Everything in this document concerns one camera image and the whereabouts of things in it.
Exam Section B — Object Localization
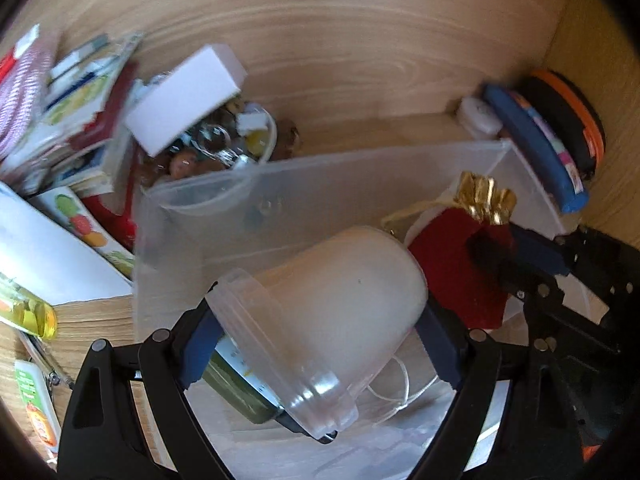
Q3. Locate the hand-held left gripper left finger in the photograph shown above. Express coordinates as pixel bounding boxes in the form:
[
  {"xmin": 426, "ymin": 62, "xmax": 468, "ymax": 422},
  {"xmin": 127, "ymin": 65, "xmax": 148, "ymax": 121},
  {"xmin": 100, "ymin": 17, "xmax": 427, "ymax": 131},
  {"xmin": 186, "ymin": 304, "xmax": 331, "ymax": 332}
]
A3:
[{"xmin": 56, "ymin": 296, "xmax": 236, "ymax": 480}]

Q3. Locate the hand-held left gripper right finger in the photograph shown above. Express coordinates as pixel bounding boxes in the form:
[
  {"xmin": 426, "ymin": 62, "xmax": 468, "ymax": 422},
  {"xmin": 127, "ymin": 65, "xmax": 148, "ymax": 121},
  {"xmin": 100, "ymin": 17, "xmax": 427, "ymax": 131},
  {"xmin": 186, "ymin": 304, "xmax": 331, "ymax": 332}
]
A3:
[{"xmin": 412, "ymin": 305, "xmax": 591, "ymax": 480}]

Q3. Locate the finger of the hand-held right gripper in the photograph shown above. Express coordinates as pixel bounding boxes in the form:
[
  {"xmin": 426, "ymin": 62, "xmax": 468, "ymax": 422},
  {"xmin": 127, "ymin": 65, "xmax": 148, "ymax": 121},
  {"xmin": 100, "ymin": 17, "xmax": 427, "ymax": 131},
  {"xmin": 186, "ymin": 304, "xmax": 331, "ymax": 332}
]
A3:
[
  {"xmin": 507, "ymin": 224, "xmax": 640, "ymax": 307},
  {"xmin": 467, "ymin": 234, "xmax": 624, "ymax": 357}
]

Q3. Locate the red pouch with gold trim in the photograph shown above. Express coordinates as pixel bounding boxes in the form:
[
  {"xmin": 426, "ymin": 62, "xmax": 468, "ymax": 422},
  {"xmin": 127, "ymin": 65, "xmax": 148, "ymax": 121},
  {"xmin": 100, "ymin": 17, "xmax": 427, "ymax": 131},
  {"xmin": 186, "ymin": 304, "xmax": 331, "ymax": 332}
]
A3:
[{"xmin": 382, "ymin": 171, "xmax": 518, "ymax": 331}]

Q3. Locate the white translucent plastic cup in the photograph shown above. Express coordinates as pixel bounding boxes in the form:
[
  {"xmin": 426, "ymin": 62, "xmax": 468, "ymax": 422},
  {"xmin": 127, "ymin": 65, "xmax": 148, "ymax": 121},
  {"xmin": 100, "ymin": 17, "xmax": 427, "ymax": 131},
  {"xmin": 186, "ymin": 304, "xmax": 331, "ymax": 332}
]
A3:
[{"xmin": 205, "ymin": 225, "xmax": 430, "ymax": 445}]

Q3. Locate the yellow bottle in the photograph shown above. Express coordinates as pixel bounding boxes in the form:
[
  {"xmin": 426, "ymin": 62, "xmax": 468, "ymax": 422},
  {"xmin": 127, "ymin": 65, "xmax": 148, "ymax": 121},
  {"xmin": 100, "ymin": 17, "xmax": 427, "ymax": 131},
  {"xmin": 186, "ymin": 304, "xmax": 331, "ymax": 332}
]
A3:
[{"xmin": 0, "ymin": 272, "xmax": 58, "ymax": 342}]

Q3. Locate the clear plastic storage box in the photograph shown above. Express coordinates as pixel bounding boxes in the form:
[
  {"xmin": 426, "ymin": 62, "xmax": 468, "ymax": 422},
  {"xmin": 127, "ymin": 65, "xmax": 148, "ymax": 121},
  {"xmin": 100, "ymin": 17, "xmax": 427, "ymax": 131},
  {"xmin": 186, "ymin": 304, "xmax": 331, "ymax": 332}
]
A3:
[{"xmin": 132, "ymin": 139, "xmax": 611, "ymax": 480}]

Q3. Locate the wooden desktop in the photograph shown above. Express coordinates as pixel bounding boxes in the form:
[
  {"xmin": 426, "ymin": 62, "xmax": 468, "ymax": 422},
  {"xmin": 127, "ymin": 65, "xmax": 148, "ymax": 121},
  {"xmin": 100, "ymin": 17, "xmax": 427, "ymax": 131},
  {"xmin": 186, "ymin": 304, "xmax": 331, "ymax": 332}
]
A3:
[{"xmin": 0, "ymin": 0, "xmax": 601, "ymax": 480}]

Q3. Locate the green glass bottle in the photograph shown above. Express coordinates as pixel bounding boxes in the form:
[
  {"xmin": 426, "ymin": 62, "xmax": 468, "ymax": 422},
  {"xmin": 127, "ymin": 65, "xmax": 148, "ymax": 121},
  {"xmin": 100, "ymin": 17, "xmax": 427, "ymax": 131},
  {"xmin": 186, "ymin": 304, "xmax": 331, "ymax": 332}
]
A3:
[{"xmin": 202, "ymin": 335, "xmax": 336, "ymax": 443}]

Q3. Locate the blue pencil case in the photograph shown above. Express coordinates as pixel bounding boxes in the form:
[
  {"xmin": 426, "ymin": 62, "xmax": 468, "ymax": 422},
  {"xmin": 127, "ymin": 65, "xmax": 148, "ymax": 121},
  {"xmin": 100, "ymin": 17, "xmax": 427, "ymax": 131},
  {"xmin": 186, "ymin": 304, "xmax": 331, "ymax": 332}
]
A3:
[{"xmin": 482, "ymin": 82, "xmax": 588, "ymax": 213}]

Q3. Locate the orange black round case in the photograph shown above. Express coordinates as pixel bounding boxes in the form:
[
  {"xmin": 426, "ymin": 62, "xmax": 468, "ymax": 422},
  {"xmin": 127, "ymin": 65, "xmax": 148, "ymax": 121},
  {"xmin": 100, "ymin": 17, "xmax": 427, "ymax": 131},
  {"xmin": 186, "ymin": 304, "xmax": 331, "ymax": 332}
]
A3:
[{"xmin": 517, "ymin": 69, "xmax": 607, "ymax": 181}]

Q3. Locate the white round case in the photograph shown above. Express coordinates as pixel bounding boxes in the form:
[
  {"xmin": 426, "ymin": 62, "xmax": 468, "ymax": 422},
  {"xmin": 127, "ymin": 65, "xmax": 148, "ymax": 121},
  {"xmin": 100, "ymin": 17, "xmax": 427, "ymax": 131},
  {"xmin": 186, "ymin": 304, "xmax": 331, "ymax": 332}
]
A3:
[{"xmin": 459, "ymin": 96, "xmax": 503, "ymax": 138}]

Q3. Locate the pen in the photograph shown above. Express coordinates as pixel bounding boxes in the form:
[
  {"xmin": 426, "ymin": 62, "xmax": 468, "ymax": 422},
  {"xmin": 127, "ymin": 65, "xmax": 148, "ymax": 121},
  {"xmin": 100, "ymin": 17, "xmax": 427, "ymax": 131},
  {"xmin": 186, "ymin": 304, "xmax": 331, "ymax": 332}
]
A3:
[{"xmin": 17, "ymin": 332, "xmax": 76, "ymax": 391}]

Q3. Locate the red book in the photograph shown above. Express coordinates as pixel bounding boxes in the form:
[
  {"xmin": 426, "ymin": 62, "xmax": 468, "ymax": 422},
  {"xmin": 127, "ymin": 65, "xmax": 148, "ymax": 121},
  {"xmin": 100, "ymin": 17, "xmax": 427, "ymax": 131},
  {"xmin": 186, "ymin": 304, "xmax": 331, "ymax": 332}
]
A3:
[{"xmin": 80, "ymin": 194, "xmax": 138, "ymax": 256}]

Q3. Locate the green orange label pack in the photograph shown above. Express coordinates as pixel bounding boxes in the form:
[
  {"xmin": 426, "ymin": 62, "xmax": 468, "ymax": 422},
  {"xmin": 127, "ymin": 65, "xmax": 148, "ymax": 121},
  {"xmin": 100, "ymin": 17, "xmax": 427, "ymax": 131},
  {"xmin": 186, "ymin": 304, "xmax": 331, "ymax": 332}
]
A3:
[{"xmin": 14, "ymin": 360, "xmax": 63, "ymax": 446}]

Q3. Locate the fruit-print carton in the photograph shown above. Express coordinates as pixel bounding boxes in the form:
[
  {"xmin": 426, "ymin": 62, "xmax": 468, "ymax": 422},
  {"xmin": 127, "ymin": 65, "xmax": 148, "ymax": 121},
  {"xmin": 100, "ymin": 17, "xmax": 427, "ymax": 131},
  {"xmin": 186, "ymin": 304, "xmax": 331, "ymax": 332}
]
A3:
[{"xmin": 37, "ymin": 186, "xmax": 136, "ymax": 281}]

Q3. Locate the white bowl of trinkets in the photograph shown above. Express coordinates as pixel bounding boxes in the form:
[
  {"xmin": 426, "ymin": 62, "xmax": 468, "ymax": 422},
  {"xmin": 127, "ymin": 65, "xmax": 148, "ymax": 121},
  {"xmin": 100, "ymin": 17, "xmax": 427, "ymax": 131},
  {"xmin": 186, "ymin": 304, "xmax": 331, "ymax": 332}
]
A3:
[{"xmin": 140, "ymin": 100, "xmax": 279, "ymax": 191}]

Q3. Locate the white cardboard box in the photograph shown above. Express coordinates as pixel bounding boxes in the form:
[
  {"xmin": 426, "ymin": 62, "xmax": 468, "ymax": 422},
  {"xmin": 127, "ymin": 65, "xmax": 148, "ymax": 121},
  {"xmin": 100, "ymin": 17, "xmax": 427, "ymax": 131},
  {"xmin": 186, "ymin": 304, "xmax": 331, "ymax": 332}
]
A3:
[{"xmin": 124, "ymin": 44, "xmax": 247, "ymax": 157}]

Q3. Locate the stack of booklets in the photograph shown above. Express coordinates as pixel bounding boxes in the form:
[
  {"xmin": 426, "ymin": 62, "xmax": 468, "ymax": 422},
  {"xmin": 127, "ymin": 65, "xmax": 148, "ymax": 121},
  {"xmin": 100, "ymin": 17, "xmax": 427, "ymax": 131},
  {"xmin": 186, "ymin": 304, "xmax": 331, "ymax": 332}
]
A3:
[{"xmin": 0, "ymin": 35, "xmax": 146, "ymax": 196}]

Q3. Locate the pink mesh pouch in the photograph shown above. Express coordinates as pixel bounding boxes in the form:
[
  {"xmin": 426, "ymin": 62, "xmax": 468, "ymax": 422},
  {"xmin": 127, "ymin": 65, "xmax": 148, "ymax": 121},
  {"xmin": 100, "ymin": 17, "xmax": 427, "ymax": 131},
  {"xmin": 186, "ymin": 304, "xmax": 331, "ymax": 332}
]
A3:
[{"xmin": 0, "ymin": 25, "xmax": 58, "ymax": 161}]

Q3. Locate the white cord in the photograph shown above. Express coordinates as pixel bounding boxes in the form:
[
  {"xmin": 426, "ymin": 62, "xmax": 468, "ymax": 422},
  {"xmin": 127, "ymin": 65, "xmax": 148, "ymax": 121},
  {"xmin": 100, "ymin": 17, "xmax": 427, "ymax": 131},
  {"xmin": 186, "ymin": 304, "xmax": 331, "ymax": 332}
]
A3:
[{"xmin": 367, "ymin": 355, "xmax": 451, "ymax": 416}]

